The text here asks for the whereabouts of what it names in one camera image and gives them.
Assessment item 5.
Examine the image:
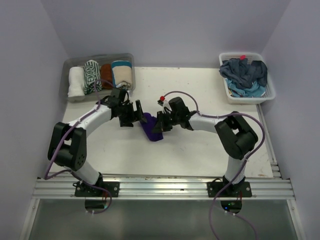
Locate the white plastic laundry basket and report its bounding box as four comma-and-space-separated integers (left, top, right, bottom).
219, 52, 276, 105

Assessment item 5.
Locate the clear plastic tray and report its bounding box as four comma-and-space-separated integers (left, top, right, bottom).
61, 53, 136, 102

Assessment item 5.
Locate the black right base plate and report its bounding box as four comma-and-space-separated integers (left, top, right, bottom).
206, 181, 253, 198

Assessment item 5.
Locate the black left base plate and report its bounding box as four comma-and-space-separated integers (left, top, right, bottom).
72, 181, 120, 198

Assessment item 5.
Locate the white rolled towel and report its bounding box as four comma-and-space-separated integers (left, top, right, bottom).
68, 66, 85, 101

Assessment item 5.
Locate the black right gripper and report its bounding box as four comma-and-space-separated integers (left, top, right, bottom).
151, 110, 180, 134

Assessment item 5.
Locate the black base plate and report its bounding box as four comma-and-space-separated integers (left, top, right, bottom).
206, 181, 253, 198
72, 181, 120, 198

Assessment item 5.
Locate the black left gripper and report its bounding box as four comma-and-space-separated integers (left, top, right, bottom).
118, 100, 147, 127

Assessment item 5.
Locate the purple towel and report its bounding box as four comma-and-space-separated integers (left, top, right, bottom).
139, 112, 163, 142

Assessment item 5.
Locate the beige teal rolled towel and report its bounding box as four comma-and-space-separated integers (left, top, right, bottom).
111, 60, 133, 90

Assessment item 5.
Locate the aluminium mounting rail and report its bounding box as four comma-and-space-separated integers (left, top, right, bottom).
32, 174, 295, 200

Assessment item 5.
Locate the green striped rolled towel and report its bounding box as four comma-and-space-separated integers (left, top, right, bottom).
83, 59, 103, 95

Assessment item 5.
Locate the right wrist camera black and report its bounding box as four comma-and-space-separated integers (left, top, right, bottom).
168, 97, 190, 117

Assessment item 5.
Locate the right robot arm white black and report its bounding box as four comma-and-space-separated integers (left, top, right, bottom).
152, 110, 259, 197

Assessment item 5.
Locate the brown rolled towel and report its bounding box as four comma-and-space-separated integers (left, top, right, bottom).
100, 64, 113, 90

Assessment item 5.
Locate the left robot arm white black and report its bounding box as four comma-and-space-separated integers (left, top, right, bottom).
44, 100, 146, 197

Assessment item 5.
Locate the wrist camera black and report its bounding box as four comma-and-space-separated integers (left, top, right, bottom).
168, 97, 190, 117
108, 88, 130, 106

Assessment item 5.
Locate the light blue crumpled towel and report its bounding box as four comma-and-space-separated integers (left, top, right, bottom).
225, 78, 266, 98

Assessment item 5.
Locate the dark grey towel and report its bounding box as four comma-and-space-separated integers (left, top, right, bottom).
219, 58, 268, 89

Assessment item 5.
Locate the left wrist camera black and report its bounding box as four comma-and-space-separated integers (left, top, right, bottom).
108, 88, 130, 106

